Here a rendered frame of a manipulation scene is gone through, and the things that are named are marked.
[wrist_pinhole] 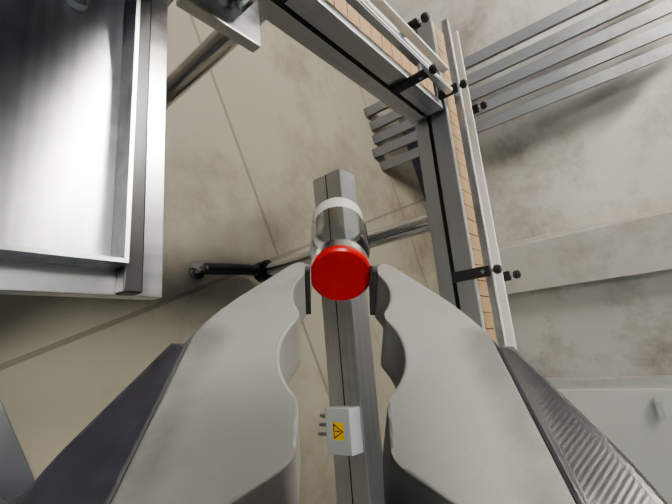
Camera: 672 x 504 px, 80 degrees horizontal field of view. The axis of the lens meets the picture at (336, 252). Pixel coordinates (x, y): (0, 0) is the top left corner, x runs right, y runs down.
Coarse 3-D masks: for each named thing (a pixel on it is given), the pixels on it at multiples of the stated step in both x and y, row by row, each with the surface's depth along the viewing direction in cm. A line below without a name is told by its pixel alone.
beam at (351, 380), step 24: (336, 192) 129; (336, 312) 122; (360, 312) 121; (336, 336) 121; (360, 336) 119; (336, 360) 120; (360, 360) 116; (336, 384) 119; (360, 384) 114; (360, 408) 112; (336, 456) 116; (360, 456) 110; (336, 480) 114; (360, 480) 109
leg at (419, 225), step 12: (420, 216) 110; (384, 228) 117; (396, 228) 114; (408, 228) 111; (420, 228) 109; (372, 240) 119; (384, 240) 117; (396, 240) 116; (276, 264) 146; (288, 264) 142
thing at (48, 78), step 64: (0, 0) 37; (64, 0) 41; (128, 0) 46; (0, 64) 36; (64, 64) 40; (128, 64) 43; (0, 128) 35; (64, 128) 38; (128, 128) 40; (0, 192) 34; (64, 192) 37; (128, 192) 38; (0, 256) 32; (64, 256) 33; (128, 256) 37
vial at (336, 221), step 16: (320, 208) 16; (336, 208) 16; (352, 208) 16; (320, 224) 15; (336, 224) 14; (352, 224) 15; (320, 240) 14; (336, 240) 13; (352, 240) 14; (368, 256) 14
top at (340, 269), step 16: (320, 256) 13; (336, 256) 13; (352, 256) 13; (320, 272) 13; (336, 272) 13; (352, 272) 13; (368, 272) 13; (320, 288) 14; (336, 288) 14; (352, 288) 14
